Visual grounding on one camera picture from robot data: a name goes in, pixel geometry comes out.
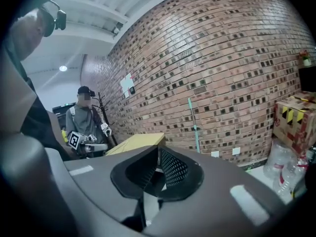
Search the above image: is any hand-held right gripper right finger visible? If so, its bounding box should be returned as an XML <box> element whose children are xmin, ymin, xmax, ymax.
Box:
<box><xmin>143</xmin><ymin>144</ymin><xmax>301</xmax><ymax>237</ymax></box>

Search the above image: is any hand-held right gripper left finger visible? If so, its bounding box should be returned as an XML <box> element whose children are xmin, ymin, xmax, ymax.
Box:
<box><xmin>44</xmin><ymin>146</ymin><xmax>158</xmax><ymax>237</ymax></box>

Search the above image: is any teal mop with metal pole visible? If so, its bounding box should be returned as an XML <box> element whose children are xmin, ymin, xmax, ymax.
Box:
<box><xmin>187</xmin><ymin>98</ymin><xmax>201</xmax><ymax>154</ymax></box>

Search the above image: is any person's right forearm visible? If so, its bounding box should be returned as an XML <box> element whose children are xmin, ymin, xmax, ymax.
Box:
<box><xmin>0</xmin><ymin>42</ymin><xmax>38</xmax><ymax>135</ymax></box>

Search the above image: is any bag of clear plastic bottles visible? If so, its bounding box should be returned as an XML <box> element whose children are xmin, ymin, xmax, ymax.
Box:
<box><xmin>263</xmin><ymin>137</ymin><xmax>309</xmax><ymax>204</ymax></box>

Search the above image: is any light wooden table top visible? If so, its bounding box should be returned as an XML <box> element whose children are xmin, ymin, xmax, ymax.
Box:
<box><xmin>105</xmin><ymin>132</ymin><xmax>166</xmax><ymax>156</ymax></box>

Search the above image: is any black coat rack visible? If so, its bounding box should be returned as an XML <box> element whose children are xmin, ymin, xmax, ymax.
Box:
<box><xmin>91</xmin><ymin>91</ymin><xmax>119</xmax><ymax>147</ymax></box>

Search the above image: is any cardboard box with striped tape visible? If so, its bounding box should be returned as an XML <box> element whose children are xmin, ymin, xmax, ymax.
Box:
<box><xmin>272</xmin><ymin>92</ymin><xmax>316</xmax><ymax>158</ymax></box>

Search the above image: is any person's black shirt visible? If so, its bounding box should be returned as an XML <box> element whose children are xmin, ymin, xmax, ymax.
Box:
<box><xmin>21</xmin><ymin>60</ymin><xmax>65</xmax><ymax>161</ymax></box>

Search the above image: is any white paper sheet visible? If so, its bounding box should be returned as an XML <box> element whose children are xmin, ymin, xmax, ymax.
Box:
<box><xmin>120</xmin><ymin>72</ymin><xmax>135</xmax><ymax>99</ymax></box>

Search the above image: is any black monitor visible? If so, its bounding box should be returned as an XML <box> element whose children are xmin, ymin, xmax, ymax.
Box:
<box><xmin>298</xmin><ymin>66</ymin><xmax>316</xmax><ymax>93</ymax></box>

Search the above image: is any small potted plant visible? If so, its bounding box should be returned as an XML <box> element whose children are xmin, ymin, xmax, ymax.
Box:
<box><xmin>298</xmin><ymin>49</ymin><xmax>312</xmax><ymax>68</ymax></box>

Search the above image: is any person's head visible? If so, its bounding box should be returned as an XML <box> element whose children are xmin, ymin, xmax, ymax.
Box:
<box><xmin>9</xmin><ymin>2</ymin><xmax>54</xmax><ymax>62</ymax></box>

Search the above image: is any black head-worn camera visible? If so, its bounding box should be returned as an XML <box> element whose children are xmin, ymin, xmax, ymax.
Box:
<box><xmin>40</xmin><ymin>0</ymin><xmax>67</xmax><ymax>38</ymax></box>

